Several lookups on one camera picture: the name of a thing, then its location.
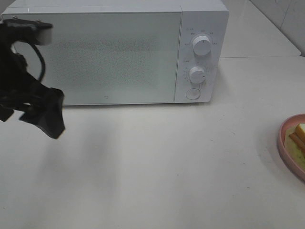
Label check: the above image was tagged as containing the round white door button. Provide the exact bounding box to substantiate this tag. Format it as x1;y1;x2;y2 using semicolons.
185;88;201;100

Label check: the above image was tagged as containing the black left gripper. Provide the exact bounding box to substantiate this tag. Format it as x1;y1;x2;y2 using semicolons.
0;42;65;139

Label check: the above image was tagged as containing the white timer knob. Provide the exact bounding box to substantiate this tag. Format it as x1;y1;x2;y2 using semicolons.
188;66;206;84

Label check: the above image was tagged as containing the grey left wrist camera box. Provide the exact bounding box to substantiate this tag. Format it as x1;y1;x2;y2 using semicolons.
0;18;53;45

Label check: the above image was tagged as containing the white bread sandwich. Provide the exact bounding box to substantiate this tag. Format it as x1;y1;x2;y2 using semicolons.
284;123;305;169

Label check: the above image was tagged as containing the pink round plate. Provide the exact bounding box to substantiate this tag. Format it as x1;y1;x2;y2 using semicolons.
277;114;305;183

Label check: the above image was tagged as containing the white microwave door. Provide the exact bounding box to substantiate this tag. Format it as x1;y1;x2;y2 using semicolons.
17;12;182;105

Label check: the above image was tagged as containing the upper white power knob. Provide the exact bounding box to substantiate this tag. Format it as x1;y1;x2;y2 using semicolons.
192;35;212;56

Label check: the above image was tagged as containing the white microwave oven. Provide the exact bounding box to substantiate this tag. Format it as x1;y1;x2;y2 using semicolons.
1;0;229;103

